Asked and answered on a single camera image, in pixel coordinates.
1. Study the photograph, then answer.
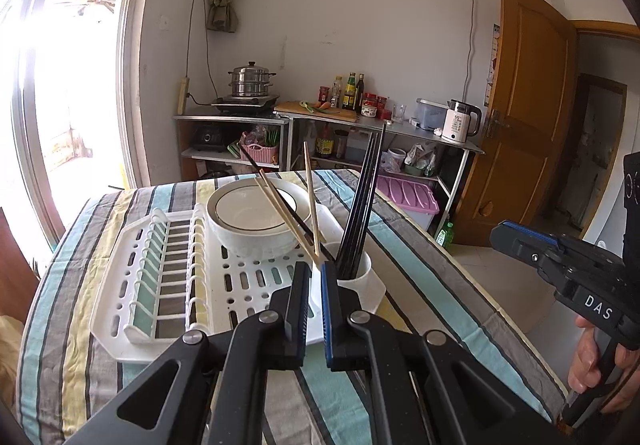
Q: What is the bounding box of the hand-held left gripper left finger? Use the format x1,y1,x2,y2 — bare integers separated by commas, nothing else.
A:
65,261,312,445

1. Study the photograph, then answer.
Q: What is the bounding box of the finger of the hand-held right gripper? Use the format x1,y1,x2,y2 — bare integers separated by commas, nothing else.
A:
500,220,560,247
488,224,567,287

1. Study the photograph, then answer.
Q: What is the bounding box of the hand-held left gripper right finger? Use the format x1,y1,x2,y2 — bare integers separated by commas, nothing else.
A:
321,262,571,445

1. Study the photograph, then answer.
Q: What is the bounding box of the white utensil cup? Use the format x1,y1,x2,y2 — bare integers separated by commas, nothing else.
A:
311,250,374,299

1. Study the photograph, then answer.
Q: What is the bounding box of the black chopstick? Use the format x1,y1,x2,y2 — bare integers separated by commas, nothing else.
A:
339,135,376,277
343,133,379,278
335,137,373,276
352,123,387,278
348,131,382,278
241,151,335,262

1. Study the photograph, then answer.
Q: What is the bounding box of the person's right hand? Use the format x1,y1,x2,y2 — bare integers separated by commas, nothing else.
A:
567,315,640,414

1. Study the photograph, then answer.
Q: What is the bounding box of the green plastic bottle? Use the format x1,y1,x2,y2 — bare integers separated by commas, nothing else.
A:
433,222,456,249

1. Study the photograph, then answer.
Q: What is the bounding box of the white ceramic bowl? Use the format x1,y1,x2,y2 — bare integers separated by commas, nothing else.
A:
206,178,315,260
213,182,302,234

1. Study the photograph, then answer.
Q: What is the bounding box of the striped tablecloth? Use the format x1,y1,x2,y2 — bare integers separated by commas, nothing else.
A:
17,169,569,445

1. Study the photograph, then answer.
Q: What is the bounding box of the wooden door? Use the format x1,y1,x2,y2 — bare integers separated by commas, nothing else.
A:
452,0,579,249

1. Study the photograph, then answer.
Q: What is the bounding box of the metal kitchen shelf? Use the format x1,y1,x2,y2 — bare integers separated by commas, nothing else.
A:
273,110,486,227

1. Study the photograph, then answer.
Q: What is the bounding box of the pink storage box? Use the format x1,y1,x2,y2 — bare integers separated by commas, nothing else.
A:
374,174,441,232

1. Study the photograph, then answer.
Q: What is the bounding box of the white electric kettle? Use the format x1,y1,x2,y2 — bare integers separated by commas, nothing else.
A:
441,99,483,144

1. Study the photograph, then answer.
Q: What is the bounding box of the white plastic dish rack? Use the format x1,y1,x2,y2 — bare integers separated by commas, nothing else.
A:
90,204,389,364

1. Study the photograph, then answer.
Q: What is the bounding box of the clear plastic container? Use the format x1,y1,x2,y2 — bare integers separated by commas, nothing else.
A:
415,98,450,132

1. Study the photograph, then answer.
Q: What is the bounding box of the pink plastic basket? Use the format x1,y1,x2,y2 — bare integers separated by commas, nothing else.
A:
239,132,279,166

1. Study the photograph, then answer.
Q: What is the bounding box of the wooden cutting board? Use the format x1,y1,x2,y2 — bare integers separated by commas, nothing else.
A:
274,100,359,124

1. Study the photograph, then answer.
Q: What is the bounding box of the metal shelf unit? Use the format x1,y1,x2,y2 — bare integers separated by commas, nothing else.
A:
173,112,291,182

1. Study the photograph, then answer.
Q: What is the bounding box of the black induction cooker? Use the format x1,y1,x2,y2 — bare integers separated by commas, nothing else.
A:
210,95,280,114

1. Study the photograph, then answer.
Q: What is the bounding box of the steel steamer pot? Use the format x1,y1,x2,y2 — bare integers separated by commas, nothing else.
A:
228,62,277,98

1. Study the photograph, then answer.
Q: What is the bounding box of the wooden chair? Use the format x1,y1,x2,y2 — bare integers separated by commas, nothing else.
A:
0,207,41,322

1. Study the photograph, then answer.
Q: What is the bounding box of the large window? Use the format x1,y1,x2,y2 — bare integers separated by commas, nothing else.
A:
0,0,151,246

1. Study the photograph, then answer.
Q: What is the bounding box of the wall ruler strip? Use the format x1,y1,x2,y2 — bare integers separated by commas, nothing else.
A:
483,23,501,108

